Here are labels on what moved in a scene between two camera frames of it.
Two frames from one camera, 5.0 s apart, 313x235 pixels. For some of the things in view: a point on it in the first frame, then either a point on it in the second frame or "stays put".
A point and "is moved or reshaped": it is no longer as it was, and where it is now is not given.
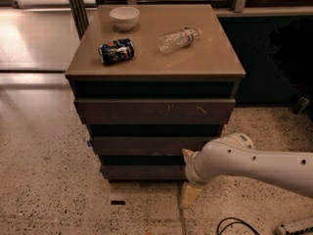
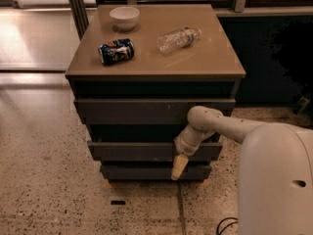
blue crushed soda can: [116, 51] stays put
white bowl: [124, 18] stays put
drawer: [155, 111] stays put
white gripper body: [192, 168] to [183, 146]
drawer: [156, 145] is moved or reshaped
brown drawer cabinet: [151, 81] stays put
